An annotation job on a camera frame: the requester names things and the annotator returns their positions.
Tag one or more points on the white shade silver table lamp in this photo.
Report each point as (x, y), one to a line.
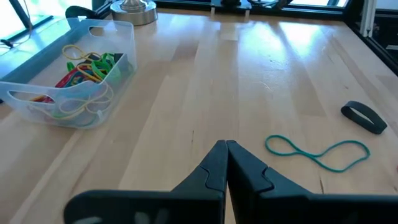
(133, 14)

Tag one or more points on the thin red rubber band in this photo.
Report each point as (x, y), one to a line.
(62, 82)

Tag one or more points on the clear plastic bin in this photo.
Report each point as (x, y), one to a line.
(46, 115)

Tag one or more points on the thin teal rubber band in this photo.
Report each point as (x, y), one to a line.
(314, 155)

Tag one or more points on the wide black rubber band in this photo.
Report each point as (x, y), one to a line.
(380, 127)

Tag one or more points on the black stand pole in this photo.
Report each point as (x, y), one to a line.
(20, 14)

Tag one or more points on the silver aluminium bracket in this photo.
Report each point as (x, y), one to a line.
(368, 18)

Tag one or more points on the black aluminium frame rail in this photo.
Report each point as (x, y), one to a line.
(373, 46)
(295, 12)

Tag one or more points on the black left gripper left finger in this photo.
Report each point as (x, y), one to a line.
(192, 199)

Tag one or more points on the yellow rubber band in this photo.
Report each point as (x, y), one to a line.
(74, 58)

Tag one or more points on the green rubber band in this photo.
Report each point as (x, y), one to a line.
(99, 71)

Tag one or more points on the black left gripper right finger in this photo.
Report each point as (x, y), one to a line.
(264, 202)

